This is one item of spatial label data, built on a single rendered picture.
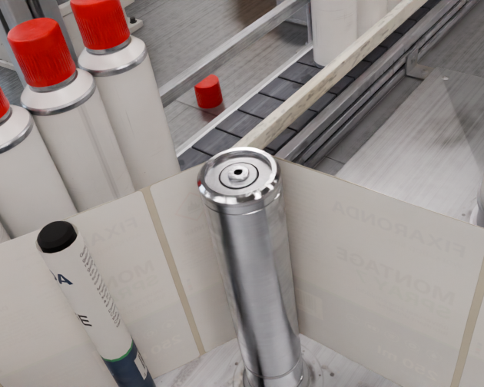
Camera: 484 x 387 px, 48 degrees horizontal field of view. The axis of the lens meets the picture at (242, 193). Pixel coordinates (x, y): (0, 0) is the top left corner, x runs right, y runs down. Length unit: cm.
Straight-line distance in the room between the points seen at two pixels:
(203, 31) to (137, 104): 51
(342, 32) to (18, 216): 41
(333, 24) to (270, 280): 42
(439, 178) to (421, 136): 6
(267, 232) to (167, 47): 67
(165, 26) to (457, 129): 55
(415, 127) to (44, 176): 36
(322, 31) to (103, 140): 33
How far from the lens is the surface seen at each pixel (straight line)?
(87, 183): 42
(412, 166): 53
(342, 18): 64
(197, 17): 97
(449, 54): 80
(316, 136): 59
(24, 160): 37
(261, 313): 29
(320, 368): 39
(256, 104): 62
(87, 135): 39
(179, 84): 52
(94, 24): 40
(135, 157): 45
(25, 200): 39
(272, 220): 24
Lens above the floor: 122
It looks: 42 degrees down
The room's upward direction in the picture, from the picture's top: 10 degrees counter-clockwise
